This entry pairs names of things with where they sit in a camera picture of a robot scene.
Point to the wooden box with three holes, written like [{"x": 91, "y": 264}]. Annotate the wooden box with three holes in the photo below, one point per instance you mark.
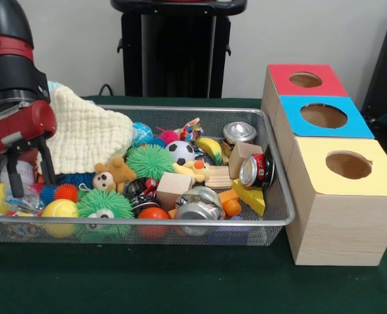
[{"x": 337, "y": 222}]

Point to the yellow wedge block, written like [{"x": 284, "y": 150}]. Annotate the yellow wedge block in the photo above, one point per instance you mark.
[{"x": 252, "y": 197}]

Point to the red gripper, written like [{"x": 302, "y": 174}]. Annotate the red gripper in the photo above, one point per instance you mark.
[{"x": 20, "y": 127}]

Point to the brown teddy bear toy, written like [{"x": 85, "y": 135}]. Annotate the brown teddy bear toy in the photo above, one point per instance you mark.
[{"x": 116, "y": 173}]

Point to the clear mesh bin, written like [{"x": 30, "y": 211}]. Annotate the clear mesh bin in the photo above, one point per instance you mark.
[{"x": 265, "y": 232}]

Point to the plain yellow ball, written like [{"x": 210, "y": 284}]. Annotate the plain yellow ball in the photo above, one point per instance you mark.
[{"x": 60, "y": 209}]

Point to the cream yellow cloth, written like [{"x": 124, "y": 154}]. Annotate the cream yellow cloth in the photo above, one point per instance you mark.
[{"x": 92, "y": 137}]

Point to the white baseball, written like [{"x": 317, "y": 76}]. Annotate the white baseball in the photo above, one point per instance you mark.
[{"x": 27, "y": 173}]

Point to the dark green table cloth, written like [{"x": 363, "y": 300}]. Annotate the dark green table cloth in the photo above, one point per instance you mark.
[{"x": 180, "y": 281}]

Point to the crushed silver can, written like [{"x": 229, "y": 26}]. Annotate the crushed silver can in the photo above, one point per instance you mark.
[{"x": 199, "y": 206}]

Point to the mint green cloth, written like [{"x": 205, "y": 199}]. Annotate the mint green cloth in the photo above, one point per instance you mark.
[{"x": 57, "y": 85}]

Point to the orange red ball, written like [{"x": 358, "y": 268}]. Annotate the orange red ball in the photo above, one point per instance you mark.
[{"x": 154, "y": 214}]

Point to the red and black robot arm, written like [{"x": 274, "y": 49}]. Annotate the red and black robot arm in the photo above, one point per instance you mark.
[{"x": 10, "y": 59}]

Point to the clear plastic bottle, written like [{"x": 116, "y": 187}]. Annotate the clear plastic bottle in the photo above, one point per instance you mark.
[{"x": 31, "y": 199}]

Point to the green spiky ball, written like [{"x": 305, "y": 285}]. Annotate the green spiky ball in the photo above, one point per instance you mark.
[
  {"x": 105, "y": 204},
  {"x": 150, "y": 161}
]

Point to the blue spiky ball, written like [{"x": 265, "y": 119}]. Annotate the blue spiky ball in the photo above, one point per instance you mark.
[{"x": 76, "y": 179}]

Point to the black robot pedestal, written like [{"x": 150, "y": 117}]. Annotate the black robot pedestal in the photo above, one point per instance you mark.
[{"x": 174, "y": 52}]

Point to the black and white soccer ball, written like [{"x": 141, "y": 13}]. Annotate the black and white soccer ball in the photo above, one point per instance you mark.
[{"x": 180, "y": 152}]

